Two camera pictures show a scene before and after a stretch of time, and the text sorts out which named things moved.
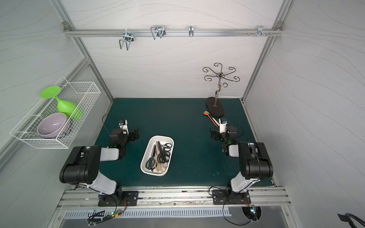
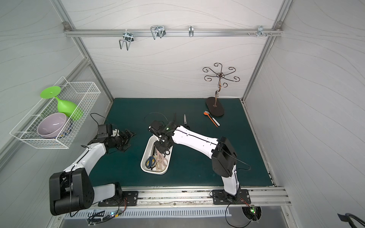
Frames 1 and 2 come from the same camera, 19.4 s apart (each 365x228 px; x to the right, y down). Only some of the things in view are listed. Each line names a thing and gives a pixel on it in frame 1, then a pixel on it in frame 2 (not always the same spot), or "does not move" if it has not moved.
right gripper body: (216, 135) to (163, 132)
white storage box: (151, 140) does not move
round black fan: (252, 212) does not move
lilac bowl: (52, 125) does not move
